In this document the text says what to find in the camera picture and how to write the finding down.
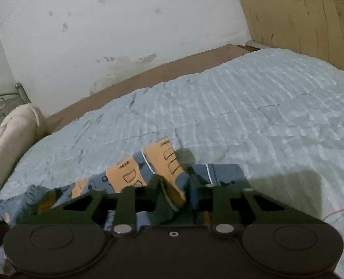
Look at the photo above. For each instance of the brown wooden panel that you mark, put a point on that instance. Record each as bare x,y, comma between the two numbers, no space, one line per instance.
305,20

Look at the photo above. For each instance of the grey metal scrolled headboard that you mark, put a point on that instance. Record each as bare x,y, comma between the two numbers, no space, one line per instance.
23,94

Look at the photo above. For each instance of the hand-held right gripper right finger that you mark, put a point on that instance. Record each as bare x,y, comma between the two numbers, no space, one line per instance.
197,191

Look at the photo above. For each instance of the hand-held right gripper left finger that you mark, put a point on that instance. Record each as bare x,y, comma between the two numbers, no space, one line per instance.
163,190

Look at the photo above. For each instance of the light blue textured bedspread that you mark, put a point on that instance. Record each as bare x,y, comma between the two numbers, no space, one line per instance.
247,107

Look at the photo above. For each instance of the blue and orange printed pants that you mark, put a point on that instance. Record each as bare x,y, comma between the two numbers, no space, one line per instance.
125,175

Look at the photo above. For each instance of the rolled cream blanket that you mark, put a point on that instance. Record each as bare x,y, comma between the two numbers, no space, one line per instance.
9,139

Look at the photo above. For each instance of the brown bed base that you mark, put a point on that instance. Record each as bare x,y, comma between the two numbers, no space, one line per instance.
160,68

